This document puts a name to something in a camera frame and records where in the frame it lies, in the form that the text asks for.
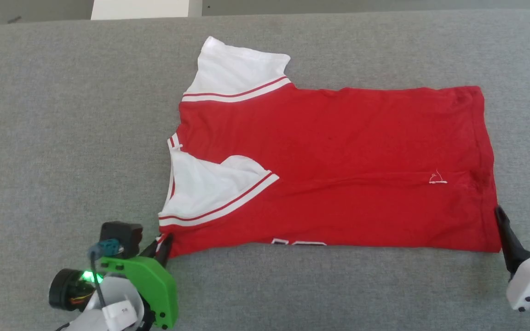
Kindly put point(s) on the white box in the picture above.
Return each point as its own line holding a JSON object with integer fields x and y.
{"x": 145, "y": 9}

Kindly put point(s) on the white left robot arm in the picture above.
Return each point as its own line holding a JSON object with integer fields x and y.
{"x": 118, "y": 312}

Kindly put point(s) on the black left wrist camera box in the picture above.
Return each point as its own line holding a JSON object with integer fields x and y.
{"x": 120, "y": 236}

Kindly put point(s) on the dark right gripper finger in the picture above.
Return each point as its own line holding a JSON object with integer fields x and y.
{"x": 513, "y": 248}

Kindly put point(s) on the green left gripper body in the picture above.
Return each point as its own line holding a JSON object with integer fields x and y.
{"x": 150, "y": 285}

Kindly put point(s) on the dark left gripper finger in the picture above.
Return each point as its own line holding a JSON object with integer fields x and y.
{"x": 164, "y": 250}
{"x": 150, "y": 252}

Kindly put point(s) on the red and white shirt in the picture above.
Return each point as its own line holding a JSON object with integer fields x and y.
{"x": 338, "y": 161}

